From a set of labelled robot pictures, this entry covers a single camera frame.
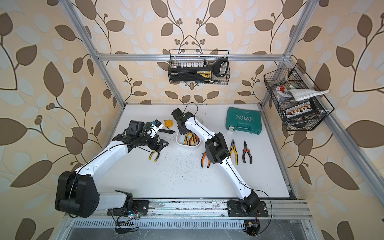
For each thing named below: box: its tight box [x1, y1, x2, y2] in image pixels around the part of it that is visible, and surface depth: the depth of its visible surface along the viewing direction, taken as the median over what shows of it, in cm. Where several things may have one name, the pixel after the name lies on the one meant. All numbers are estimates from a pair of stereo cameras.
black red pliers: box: [242, 140, 253, 164], surface depth 95 cm
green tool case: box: [225, 106, 262, 135], surface depth 107 cm
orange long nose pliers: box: [201, 152, 211, 169], surface depth 93 cm
